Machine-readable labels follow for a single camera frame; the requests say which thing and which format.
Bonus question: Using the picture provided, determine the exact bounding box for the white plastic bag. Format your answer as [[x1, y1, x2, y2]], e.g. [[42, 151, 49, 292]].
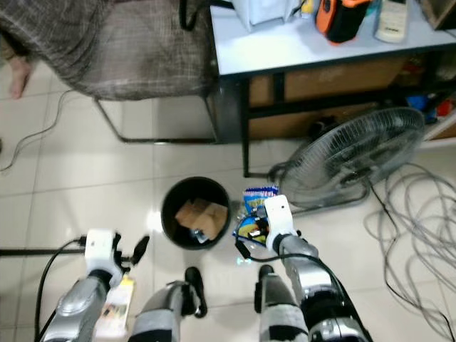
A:
[[232, 0, 306, 33]]

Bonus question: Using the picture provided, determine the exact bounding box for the black metal desk frame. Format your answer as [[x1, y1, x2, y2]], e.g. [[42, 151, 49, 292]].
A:
[[239, 43, 456, 177]]

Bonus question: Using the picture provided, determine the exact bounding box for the white remote control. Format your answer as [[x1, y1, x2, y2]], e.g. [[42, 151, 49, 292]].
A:
[[375, 0, 409, 42]]

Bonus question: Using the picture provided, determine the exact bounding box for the robot right leg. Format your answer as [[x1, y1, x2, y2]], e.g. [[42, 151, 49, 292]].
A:
[[253, 265, 321, 342]]

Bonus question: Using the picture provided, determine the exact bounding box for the robot left leg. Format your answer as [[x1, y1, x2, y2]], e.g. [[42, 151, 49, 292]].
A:
[[134, 266, 207, 342]]

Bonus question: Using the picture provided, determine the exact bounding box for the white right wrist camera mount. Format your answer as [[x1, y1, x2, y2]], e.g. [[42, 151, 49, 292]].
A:
[[264, 195, 299, 254]]

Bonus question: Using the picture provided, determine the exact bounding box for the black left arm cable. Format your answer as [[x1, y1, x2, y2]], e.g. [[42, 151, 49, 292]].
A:
[[36, 239, 90, 342]]

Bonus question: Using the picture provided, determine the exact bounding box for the robot leg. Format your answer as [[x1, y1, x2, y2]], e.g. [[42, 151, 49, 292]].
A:
[[134, 266, 207, 342], [253, 265, 321, 342]]

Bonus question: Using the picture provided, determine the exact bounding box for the grey coiled floor cable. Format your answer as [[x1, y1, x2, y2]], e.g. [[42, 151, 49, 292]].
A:
[[363, 162, 456, 342]]

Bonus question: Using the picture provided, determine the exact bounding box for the black round rubbish bin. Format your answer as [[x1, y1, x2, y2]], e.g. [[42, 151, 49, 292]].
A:
[[160, 177, 232, 252]]

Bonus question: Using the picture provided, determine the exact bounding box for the orange and black device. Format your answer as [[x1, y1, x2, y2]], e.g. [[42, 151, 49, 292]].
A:
[[316, 0, 375, 45]]

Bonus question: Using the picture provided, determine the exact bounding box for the blue Twisties snack bag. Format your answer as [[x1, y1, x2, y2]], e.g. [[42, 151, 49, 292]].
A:
[[232, 185, 279, 243]]

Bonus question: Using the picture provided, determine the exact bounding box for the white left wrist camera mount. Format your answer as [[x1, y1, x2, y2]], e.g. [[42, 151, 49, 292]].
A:
[[84, 229, 122, 284]]

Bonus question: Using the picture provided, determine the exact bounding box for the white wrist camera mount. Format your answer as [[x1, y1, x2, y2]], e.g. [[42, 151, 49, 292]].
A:
[[264, 195, 299, 254], [84, 229, 122, 284]]

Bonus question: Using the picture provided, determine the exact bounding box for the person's bare foot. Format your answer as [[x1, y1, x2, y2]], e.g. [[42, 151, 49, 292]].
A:
[[9, 56, 33, 99]]

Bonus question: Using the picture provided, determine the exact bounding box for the yellow plastic packet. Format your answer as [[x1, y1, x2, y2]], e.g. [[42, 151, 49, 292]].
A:
[[241, 216, 264, 242]]

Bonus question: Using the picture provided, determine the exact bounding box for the black floor rod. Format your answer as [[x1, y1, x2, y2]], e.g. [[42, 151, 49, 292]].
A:
[[0, 247, 54, 256]]

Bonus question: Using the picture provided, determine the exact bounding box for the large brown cardboard box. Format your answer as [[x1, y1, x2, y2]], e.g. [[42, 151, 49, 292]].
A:
[[249, 57, 410, 140]]

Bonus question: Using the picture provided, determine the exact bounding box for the grey metal floor fan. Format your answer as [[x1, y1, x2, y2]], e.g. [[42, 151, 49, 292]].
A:
[[267, 107, 427, 213]]

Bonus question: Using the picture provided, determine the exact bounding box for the cream printed packet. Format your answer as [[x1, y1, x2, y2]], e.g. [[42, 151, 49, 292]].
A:
[[95, 276, 136, 340]]

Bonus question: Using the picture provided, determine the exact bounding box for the torn brown cardboard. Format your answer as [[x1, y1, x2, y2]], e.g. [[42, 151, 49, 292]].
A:
[[175, 199, 230, 242]]

